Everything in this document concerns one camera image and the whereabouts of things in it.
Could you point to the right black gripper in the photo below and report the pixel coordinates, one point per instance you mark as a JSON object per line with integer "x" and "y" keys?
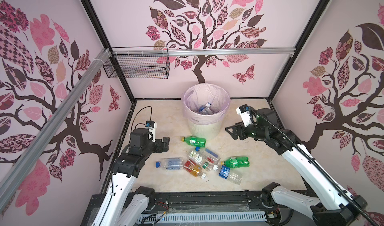
{"x": 238, "y": 127}

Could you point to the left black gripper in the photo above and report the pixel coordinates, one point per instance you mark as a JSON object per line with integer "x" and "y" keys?
{"x": 165, "y": 144}

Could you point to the clear bottle blue label white cap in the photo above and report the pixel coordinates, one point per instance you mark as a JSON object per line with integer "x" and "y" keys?
{"x": 205, "y": 109}

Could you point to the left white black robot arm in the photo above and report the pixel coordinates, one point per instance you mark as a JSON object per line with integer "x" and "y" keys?
{"x": 125, "y": 172}

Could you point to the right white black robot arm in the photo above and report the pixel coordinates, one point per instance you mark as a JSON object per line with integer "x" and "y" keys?
{"x": 333, "y": 205}

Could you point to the green bottle near bin left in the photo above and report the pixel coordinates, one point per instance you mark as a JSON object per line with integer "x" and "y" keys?
{"x": 194, "y": 141}

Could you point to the cream plastic waste bin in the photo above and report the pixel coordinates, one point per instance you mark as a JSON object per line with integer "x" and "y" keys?
{"x": 207, "y": 132}

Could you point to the clear bottle blue cap lower left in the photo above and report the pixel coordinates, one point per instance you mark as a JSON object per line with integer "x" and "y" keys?
{"x": 170, "y": 164}

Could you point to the green bottle right of pile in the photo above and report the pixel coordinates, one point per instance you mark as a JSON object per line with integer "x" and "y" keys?
{"x": 236, "y": 162}

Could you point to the clear bottle green white label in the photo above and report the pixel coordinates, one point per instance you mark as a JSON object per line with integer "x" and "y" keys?
{"x": 200, "y": 160}

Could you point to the orange drink red label bottle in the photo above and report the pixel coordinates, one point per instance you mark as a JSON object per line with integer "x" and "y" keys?
{"x": 194, "y": 169}

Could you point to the clear bottle blue cap red label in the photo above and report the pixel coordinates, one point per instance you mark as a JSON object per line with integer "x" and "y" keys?
{"x": 211, "y": 156}

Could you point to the clear bottle blue label front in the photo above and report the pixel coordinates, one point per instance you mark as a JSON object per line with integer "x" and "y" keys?
{"x": 232, "y": 175}

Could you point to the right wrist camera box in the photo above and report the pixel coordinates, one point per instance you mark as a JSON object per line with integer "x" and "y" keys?
{"x": 243, "y": 112}

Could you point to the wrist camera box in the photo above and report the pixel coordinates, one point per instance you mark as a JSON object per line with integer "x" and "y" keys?
{"x": 151, "y": 125}
{"x": 243, "y": 112}

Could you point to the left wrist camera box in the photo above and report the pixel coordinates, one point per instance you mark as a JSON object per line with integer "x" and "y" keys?
{"x": 151, "y": 125}

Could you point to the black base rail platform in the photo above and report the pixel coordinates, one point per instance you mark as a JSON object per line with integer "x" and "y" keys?
{"x": 210, "y": 202}

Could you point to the black wire mesh basket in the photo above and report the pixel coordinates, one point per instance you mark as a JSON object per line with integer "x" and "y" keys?
{"x": 138, "y": 62}

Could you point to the white slotted cable duct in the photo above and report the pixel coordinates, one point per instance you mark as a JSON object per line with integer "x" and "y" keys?
{"x": 219, "y": 217}

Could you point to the back aluminium frame rail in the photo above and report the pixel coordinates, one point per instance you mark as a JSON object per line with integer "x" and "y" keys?
{"x": 207, "y": 52}

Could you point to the aluminium frame rail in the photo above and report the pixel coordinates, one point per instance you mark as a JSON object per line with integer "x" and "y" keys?
{"x": 207, "y": 52}
{"x": 22, "y": 167}

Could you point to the left aluminium frame rail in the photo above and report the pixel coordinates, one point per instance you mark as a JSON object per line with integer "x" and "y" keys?
{"x": 22, "y": 167}

